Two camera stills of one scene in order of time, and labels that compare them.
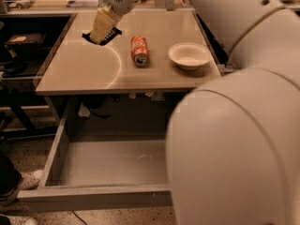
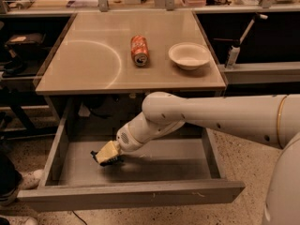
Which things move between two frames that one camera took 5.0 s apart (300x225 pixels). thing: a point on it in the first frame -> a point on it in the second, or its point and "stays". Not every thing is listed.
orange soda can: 140,51 stays
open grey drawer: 101,174 stays
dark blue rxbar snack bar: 109,36 -> 117,159
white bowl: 188,55 stays
